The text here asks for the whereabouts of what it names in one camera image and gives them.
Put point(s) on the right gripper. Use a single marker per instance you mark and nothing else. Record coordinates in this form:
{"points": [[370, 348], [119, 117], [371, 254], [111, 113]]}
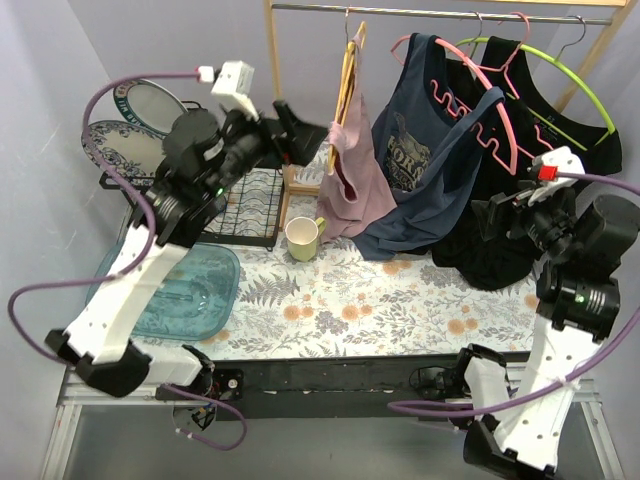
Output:
{"points": [[516, 216]]}

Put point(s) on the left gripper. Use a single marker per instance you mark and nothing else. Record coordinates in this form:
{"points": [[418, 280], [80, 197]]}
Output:
{"points": [[276, 134]]}

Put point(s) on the pink tank top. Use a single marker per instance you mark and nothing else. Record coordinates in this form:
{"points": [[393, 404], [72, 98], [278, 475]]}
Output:
{"points": [[357, 194]]}

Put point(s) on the yellow hanger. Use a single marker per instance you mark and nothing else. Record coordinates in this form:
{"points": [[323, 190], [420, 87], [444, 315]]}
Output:
{"points": [[346, 88]]}

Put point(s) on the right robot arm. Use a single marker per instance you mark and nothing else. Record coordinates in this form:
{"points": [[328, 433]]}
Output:
{"points": [[515, 435]]}

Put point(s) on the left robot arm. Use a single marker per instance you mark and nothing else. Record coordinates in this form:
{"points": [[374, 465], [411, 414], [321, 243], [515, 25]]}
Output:
{"points": [[98, 344]]}

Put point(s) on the black tank top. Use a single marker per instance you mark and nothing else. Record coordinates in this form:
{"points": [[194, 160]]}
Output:
{"points": [[538, 127]]}

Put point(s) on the blue printed tank top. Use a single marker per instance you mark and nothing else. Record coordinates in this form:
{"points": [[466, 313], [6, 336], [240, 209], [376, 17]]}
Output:
{"points": [[426, 211]]}

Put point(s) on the pink hanger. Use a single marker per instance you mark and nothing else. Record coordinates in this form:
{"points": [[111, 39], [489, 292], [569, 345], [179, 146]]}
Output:
{"points": [[480, 95]]}

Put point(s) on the green hanger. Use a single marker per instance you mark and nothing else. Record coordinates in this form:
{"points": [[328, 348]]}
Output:
{"points": [[560, 70]]}

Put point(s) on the black dish rack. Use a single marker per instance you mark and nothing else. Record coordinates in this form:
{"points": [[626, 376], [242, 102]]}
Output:
{"points": [[250, 205]]}

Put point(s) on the yellow green mug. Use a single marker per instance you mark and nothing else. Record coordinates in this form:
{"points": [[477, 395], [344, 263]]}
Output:
{"points": [[302, 235]]}

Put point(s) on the green rimmed plate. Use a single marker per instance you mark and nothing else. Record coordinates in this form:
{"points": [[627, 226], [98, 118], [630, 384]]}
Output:
{"points": [[144, 103]]}

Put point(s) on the wooden clothes rack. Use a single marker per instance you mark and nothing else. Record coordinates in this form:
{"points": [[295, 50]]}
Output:
{"points": [[610, 26]]}

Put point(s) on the blue floral plate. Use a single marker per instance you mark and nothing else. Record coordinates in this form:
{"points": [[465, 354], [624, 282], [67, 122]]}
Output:
{"points": [[133, 151]]}

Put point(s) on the floral table cloth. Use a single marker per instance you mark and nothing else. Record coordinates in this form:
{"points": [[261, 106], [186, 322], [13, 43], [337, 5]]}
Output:
{"points": [[340, 305]]}

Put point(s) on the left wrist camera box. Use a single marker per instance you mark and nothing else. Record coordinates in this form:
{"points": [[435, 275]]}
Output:
{"points": [[231, 85]]}

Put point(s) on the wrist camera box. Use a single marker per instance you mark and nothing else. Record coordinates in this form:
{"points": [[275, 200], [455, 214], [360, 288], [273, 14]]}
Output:
{"points": [[550, 172], [231, 85]]}

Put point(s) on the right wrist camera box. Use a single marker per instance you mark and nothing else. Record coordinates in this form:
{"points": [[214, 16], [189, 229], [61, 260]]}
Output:
{"points": [[550, 172]]}

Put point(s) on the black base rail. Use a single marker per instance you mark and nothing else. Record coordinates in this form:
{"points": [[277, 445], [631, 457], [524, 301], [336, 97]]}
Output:
{"points": [[339, 387]]}

